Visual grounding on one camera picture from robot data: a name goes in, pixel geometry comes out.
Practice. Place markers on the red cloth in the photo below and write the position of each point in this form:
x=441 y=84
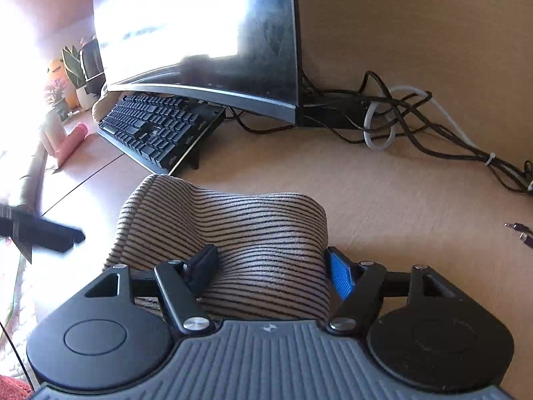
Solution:
x=12 y=387

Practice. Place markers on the curved computer monitor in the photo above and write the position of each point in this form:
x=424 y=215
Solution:
x=208 y=29

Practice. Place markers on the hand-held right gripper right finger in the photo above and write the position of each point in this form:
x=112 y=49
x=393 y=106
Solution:
x=342 y=275

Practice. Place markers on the small dark monitor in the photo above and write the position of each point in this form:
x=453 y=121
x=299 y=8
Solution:
x=92 y=60

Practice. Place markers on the beige black-striped garment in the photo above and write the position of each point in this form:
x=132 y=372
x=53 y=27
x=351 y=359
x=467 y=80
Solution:
x=250 y=233

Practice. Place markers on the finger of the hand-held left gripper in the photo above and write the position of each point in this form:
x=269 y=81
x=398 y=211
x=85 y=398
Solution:
x=46 y=233

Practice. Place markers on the small purple-leaf plant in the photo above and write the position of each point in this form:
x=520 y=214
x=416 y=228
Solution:
x=56 y=93

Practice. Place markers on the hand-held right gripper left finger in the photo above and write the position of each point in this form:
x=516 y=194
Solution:
x=179 y=287

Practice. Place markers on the pink cylinder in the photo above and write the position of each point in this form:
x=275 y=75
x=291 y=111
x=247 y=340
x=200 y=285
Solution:
x=73 y=141

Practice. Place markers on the green potted plant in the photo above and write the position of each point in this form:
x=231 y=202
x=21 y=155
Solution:
x=74 y=62

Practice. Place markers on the black keyboard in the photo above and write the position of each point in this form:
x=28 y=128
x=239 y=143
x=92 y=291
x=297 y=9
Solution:
x=158 y=129

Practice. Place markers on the orange figurine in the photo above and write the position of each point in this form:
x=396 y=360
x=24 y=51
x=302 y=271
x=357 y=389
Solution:
x=58 y=77

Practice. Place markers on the white plant pot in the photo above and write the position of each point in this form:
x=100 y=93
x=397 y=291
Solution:
x=86 y=96

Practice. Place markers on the black power strip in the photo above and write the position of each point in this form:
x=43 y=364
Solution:
x=333 y=110

